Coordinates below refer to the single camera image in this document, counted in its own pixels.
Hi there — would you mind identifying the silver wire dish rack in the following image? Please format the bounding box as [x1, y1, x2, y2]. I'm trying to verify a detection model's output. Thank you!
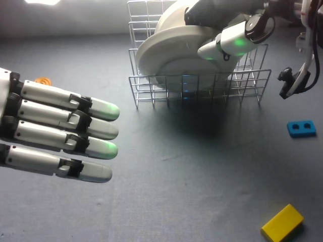
[127, 0, 272, 109]

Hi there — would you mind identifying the blue block with two holes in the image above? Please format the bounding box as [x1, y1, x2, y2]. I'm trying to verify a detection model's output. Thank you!
[287, 120, 317, 138]

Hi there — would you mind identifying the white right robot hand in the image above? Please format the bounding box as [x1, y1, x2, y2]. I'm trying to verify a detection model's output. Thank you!
[184, 0, 276, 61]

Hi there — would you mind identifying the orange swirl cookie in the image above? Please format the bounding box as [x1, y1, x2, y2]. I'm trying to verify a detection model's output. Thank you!
[34, 77, 53, 86]

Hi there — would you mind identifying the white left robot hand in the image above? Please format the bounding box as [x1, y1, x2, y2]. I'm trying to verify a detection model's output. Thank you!
[0, 67, 121, 184]

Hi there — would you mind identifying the yellow rectangular block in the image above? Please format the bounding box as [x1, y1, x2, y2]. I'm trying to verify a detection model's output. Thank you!
[261, 203, 305, 242]

